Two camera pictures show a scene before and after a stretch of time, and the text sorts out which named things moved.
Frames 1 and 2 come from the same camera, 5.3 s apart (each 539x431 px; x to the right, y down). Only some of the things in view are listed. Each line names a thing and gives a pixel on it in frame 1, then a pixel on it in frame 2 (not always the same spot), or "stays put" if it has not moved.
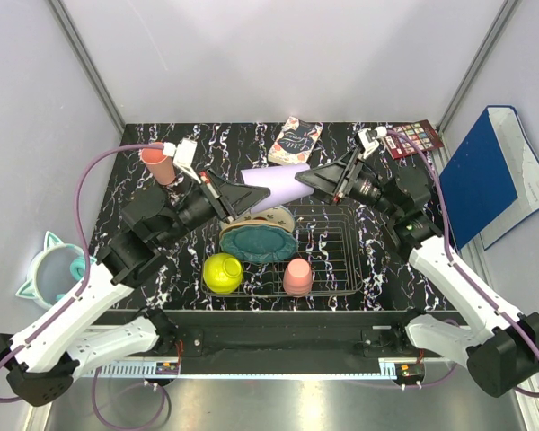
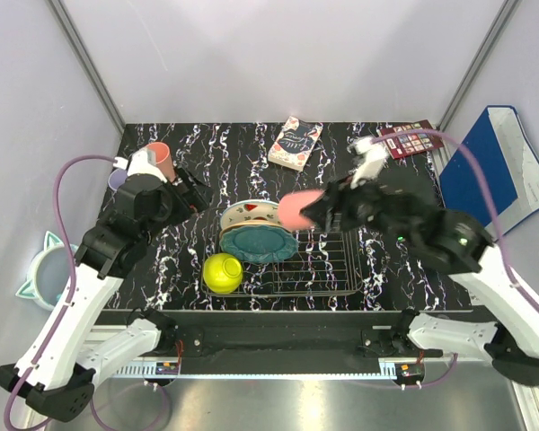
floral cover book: [294, 144] stays put
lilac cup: [281, 182] to [116, 178]
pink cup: [297, 277] to [289, 206]
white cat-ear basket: [54, 271] stays put
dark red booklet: [419, 132] stays put
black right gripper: [327, 180] to [338, 195]
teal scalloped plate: [258, 242] stays put
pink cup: [159, 164] stays put
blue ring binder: [496, 181] stays put
